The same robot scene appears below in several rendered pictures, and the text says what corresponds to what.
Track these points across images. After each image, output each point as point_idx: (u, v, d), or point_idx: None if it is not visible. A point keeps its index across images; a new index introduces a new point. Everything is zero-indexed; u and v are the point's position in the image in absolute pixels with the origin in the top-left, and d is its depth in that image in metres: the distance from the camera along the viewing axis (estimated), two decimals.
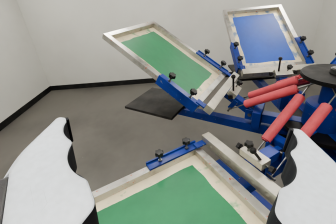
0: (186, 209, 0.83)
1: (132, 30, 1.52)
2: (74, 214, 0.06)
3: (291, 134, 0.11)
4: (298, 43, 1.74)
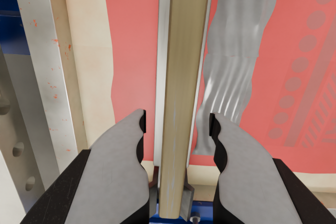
0: None
1: None
2: (130, 201, 0.07)
3: (214, 119, 0.12)
4: None
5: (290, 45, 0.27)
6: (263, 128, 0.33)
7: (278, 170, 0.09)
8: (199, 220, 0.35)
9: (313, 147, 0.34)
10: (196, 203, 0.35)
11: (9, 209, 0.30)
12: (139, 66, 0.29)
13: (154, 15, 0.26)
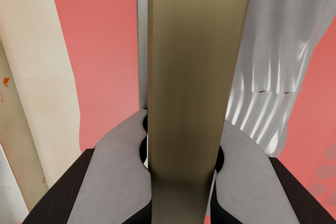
0: None
1: None
2: (132, 201, 0.07)
3: None
4: None
5: None
6: None
7: (274, 169, 0.09)
8: None
9: None
10: None
11: None
12: (117, 106, 0.19)
13: None
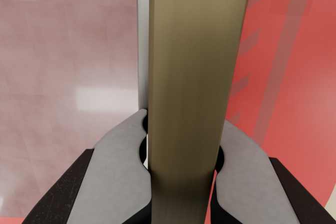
0: None
1: None
2: (132, 202, 0.07)
3: None
4: None
5: None
6: (6, 186, 0.23)
7: (275, 169, 0.09)
8: None
9: None
10: None
11: None
12: None
13: None
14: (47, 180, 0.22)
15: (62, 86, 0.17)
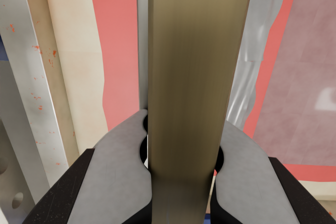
0: None
1: None
2: (132, 201, 0.07)
3: None
4: None
5: (298, 47, 0.24)
6: (268, 136, 0.31)
7: (274, 169, 0.09)
8: None
9: None
10: None
11: None
12: (132, 73, 0.26)
13: None
14: (302, 131, 0.30)
15: None
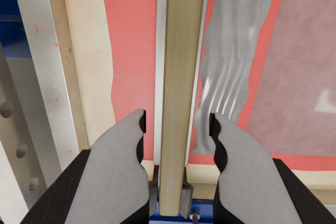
0: None
1: None
2: (130, 201, 0.07)
3: (214, 119, 0.12)
4: None
5: (285, 46, 0.28)
6: (261, 127, 0.34)
7: (278, 170, 0.09)
8: (199, 217, 0.36)
9: None
10: (195, 201, 0.36)
11: (14, 208, 0.31)
12: (138, 68, 0.30)
13: (152, 18, 0.26)
14: (292, 123, 0.33)
15: None
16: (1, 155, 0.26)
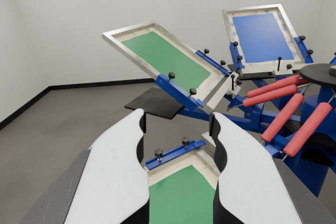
0: (185, 209, 0.83)
1: (131, 30, 1.52)
2: (130, 201, 0.07)
3: (214, 119, 0.12)
4: (297, 43, 1.75)
5: None
6: None
7: (278, 170, 0.09)
8: None
9: None
10: None
11: None
12: None
13: None
14: None
15: None
16: None
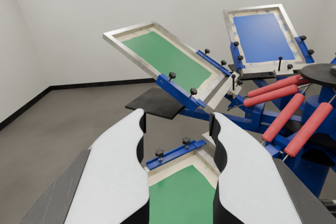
0: (186, 209, 0.83)
1: (132, 30, 1.52)
2: (130, 201, 0.07)
3: (214, 119, 0.12)
4: (298, 43, 1.74)
5: None
6: None
7: (278, 170, 0.09)
8: None
9: None
10: None
11: None
12: None
13: None
14: None
15: None
16: None
